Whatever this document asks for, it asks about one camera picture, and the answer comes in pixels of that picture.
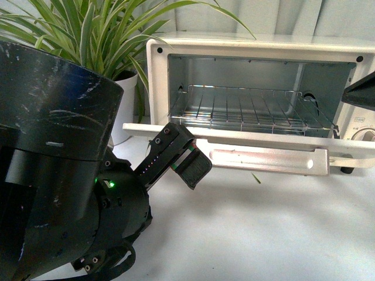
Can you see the white glass oven door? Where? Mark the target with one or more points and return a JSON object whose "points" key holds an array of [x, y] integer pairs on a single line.
{"points": [[264, 152]]}

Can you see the white Toshiba toaster oven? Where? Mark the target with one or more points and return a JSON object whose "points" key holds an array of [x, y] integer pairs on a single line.
{"points": [[321, 66]]}

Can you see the white lower timer knob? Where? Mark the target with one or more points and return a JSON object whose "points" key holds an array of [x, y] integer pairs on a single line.
{"points": [[365, 134]]}

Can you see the black object at right edge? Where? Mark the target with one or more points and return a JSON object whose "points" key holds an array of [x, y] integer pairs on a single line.
{"points": [[360, 94]]}

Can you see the metal wire oven rack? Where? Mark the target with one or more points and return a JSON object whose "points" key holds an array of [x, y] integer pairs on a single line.
{"points": [[251, 110]]}

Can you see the white plastic plant pot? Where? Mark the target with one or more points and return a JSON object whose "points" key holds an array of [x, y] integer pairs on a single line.
{"points": [[127, 80]]}

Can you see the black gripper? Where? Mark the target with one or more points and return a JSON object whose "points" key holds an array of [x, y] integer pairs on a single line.
{"points": [[123, 199]]}

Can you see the small fallen green leaf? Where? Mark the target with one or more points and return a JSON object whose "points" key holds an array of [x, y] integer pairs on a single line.
{"points": [[256, 178]]}

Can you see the green spider plant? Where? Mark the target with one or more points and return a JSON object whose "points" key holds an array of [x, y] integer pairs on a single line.
{"points": [[103, 36]]}

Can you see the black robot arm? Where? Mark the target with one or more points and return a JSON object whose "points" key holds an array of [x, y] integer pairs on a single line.
{"points": [[65, 197]]}

